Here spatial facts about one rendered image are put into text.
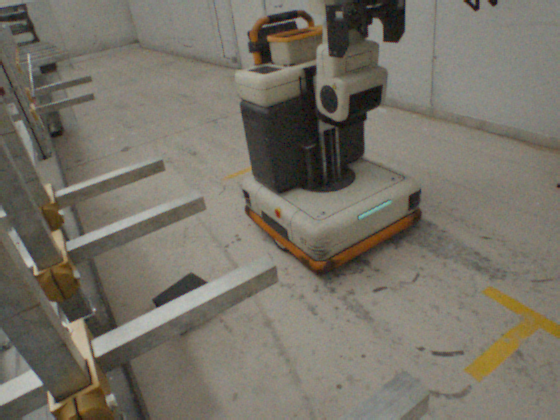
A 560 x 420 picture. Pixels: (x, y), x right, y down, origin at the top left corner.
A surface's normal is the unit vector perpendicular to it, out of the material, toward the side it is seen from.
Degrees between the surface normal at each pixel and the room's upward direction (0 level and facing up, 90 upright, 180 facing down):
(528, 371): 0
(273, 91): 90
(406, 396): 0
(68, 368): 90
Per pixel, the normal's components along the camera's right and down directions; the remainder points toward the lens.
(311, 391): -0.14, -0.84
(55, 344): 0.52, 0.38
